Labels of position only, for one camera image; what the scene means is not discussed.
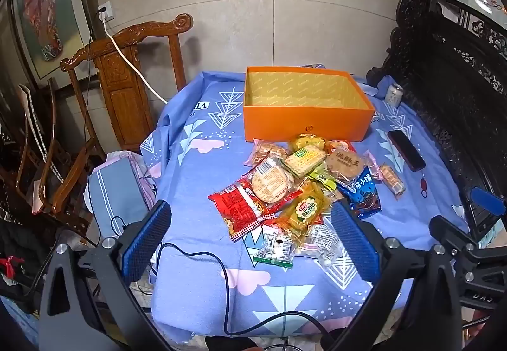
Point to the brown round cookie packet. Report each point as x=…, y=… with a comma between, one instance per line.
x=344, y=163

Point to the blue patterned tablecloth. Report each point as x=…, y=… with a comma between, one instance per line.
x=206, y=184

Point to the dark carved wooden bench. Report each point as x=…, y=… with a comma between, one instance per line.
x=447, y=69

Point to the sandwich cracker packet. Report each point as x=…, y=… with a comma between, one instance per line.
x=305, y=158

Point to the black phone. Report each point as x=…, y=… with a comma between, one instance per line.
x=406, y=151

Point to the blue striped bag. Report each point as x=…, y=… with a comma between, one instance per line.
x=115, y=196

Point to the red snack packet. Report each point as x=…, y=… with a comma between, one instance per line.
x=237, y=208

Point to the orange cardboard box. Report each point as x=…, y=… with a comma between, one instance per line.
x=309, y=121

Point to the small clear biscuit packet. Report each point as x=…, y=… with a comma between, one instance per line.
x=392, y=178

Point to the clear small snack packet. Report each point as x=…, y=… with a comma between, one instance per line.
x=321, y=242

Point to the plain wooden armchair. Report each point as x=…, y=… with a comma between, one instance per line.
x=67, y=176

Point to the framed red painting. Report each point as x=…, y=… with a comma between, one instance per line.
x=43, y=6

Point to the carved wooden chair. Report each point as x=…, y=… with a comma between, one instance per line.
x=122, y=97

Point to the white wall outlet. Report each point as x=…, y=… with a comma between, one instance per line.
x=107, y=10

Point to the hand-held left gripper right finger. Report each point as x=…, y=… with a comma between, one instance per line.
x=356, y=244

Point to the white drink can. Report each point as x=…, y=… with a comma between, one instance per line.
x=393, y=95

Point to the blue snack packet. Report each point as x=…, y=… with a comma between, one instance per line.
x=362, y=194

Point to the white green-edged candy packet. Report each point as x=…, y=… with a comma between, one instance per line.
x=273, y=250

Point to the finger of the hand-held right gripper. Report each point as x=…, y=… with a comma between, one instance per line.
x=489, y=200
x=447, y=230

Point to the yellow snack packet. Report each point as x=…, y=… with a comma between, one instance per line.
x=303, y=212

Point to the clear round cracker packet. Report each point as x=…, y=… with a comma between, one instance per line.
x=271, y=180

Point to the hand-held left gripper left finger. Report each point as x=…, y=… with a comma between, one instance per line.
x=144, y=244

